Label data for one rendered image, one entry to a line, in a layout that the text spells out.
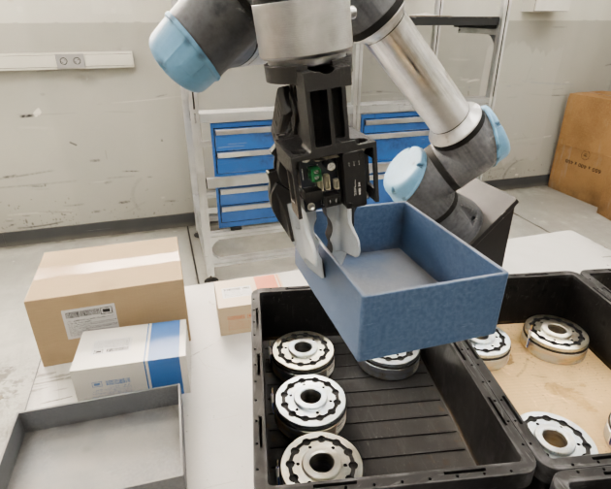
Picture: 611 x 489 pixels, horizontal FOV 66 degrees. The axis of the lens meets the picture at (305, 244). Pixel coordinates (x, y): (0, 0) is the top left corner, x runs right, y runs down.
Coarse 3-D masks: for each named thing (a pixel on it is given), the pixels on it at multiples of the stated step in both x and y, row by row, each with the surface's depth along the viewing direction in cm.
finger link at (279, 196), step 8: (272, 176) 43; (272, 184) 43; (280, 184) 43; (272, 192) 43; (280, 192) 43; (288, 192) 44; (272, 200) 44; (280, 200) 44; (288, 200) 44; (272, 208) 45; (280, 208) 44; (280, 216) 45; (288, 216) 45; (288, 224) 45; (288, 232) 46
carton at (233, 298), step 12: (264, 276) 117; (276, 276) 117; (216, 288) 111; (228, 288) 111; (240, 288) 111; (252, 288) 111; (216, 300) 107; (228, 300) 107; (240, 300) 107; (228, 312) 105; (240, 312) 106; (228, 324) 106; (240, 324) 107
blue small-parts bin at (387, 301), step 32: (320, 224) 58; (384, 224) 61; (416, 224) 58; (352, 256) 61; (384, 256) 61; (416, 256) 59; (448, 256) 53; (480, 256) 47; (320, 288) 51; (352, 288) 42; (384, 288) 54; (416, 288) 41; (448, 288) 42; (480, 288) 44; (352, 320) 43; (384, 320) 42; (416, 320) 43; (448, 320) 44; (480, 320) 46; (352, 352) 44; (384, 352) 43
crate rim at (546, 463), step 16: (544, 272) 87; (560, 272) 87; (592, 288) 82; (608, 304) 78; (480, 368) 63; (496, 384) 60; (512, 416) 56; (528, 432) 53; (544, 464) 50; (560, 464) 50; (576, 464) 50; (592, 464) 50; (608, 464) 50; (544, 480) 50
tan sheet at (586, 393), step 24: (528, 360) 80; (600, 360) 80; (504, 384) 75; (528, 384) 75; (552, 384) 75; (576, 384) 75; (600, 384) 75; (528, 408) 70; (552, 408) 70; (576, 408) 70; (600, 408) 70; (600, 432) 66
